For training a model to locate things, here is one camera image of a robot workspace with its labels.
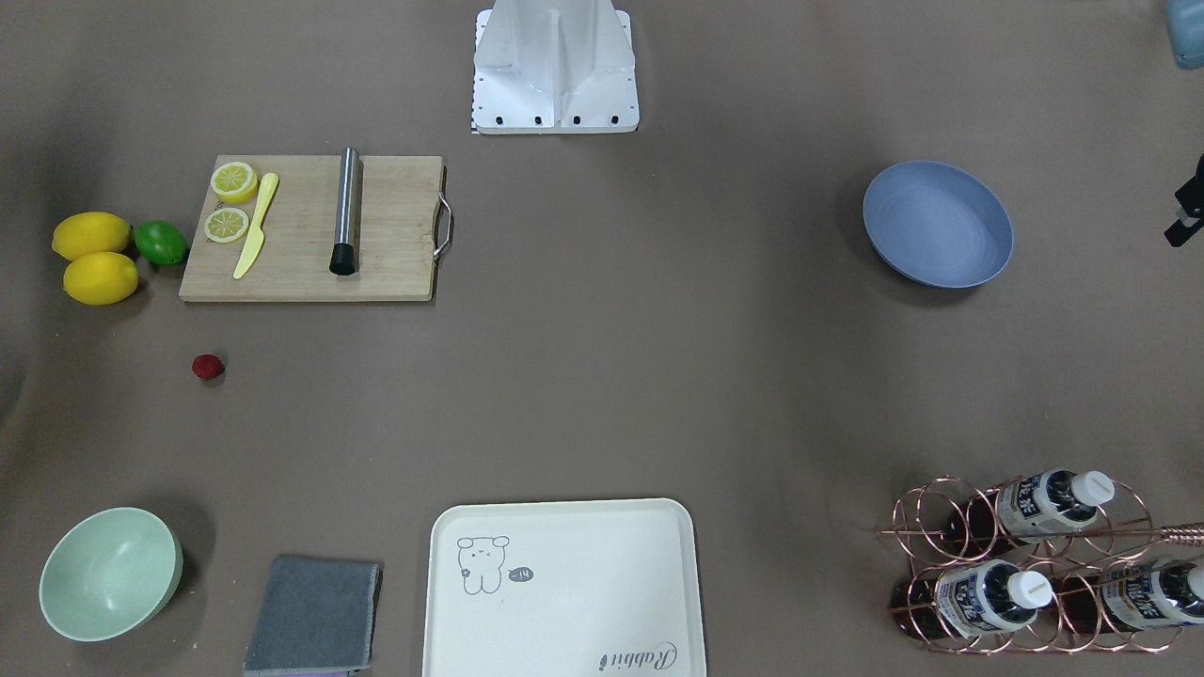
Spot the blue plate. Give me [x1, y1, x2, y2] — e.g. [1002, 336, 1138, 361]
[862, 160, 1015, 289]

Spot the red strawberry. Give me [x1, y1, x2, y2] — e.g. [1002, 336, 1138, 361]
[191, 353, 228, 381]

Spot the blue-grey robot arm joint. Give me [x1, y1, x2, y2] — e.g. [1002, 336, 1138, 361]
[1165, 0, 1203, 70]

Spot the cream rabbit tray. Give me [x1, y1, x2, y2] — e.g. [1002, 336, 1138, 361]
[421, 498, 708, 676]

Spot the steel muddler black tip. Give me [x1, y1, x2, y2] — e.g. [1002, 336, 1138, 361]
[327, 147, 364, 276]

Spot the wooden cutting board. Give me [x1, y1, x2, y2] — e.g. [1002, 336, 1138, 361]
[181, 155, 448, 304]

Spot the yellow plastic knife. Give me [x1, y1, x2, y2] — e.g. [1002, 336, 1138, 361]
[232, 172, 281, 281]

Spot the grey folded cloth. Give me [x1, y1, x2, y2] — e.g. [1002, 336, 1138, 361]
[244, 557, 380, 676]

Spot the lemon half upper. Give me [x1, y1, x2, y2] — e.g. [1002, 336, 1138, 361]
[208, 160, 260, 205]

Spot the drink bottle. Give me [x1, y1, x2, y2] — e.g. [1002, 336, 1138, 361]
[943, 467, 1117, 557]
[1056, 559, 1203, 635]
[889, 559, 1054, 642]

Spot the green lime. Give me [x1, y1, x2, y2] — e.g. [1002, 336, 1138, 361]
[132, 220, 189, 266]

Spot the drink bottle top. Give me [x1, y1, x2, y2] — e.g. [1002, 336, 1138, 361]
[943, 467, 1117, 557]

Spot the yellow lemon lower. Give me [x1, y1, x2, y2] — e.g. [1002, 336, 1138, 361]
[63, 251, 138, 306]

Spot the yellow lemon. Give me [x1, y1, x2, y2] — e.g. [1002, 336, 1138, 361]
[51, 211, 132, 261]
[63, 251, 138, 306]

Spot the yellow lemon upper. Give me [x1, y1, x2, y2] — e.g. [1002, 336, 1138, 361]
[51, 211, 132, 261]

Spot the green bowl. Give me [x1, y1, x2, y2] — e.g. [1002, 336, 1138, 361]
[39, 507, 183, 642]

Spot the black gripper at edge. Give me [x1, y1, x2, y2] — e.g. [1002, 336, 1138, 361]
[1163, 155, 1204, 247]

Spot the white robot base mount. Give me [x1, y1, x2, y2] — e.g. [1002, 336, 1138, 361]
[470, 1, 641, 134]

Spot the copper wire bottle rack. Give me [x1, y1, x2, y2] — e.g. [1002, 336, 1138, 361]
[885, 476, 1202, 655]

